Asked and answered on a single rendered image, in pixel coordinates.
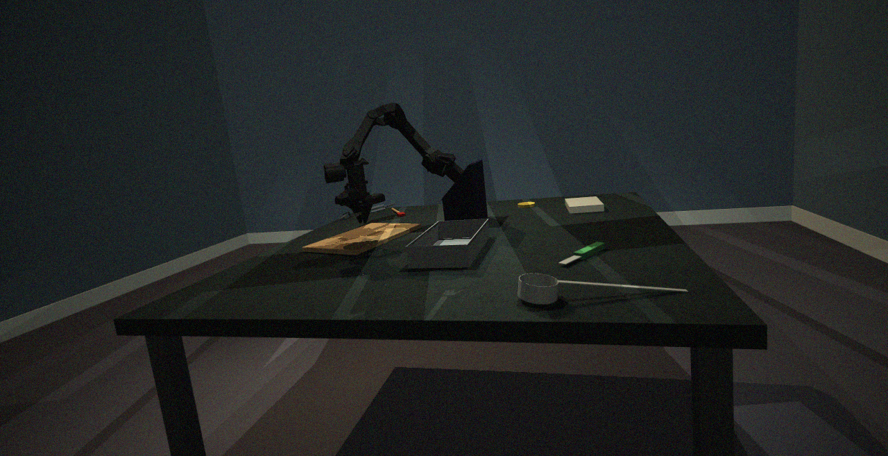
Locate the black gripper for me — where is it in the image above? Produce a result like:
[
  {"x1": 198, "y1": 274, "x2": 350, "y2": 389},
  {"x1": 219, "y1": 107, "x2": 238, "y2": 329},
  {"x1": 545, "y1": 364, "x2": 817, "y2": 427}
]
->
[{"x1": 346, "y1": 178, "x2": 385, "y2": 223}]

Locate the wooden cutting board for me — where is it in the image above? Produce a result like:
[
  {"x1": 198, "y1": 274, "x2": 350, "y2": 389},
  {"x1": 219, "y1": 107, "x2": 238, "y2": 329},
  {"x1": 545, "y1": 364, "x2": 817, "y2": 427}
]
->
[{"x1": 302, "y1": 223, "x2": 421, "y2": 255}]

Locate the beige rectangular block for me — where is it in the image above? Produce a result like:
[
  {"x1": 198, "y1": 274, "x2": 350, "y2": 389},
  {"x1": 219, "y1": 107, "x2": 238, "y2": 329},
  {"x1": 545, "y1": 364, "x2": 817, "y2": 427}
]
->
[{"x1": 565, "y1": 196, "x2": 604, "y2": 214}]

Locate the grey measuring cup with long handle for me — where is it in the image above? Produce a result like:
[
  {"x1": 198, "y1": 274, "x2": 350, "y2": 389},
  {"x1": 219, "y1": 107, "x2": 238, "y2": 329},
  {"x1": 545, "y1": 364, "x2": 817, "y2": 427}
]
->
[{"x1": 518, "y1": 273, "x2": 688, "y2": 304}]

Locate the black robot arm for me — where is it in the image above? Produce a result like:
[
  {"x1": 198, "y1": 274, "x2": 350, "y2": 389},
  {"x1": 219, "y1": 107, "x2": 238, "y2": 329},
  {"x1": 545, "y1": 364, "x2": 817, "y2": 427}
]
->
[{"x1": 324, "y1": 103, "x2": 464, "y2": 206}]

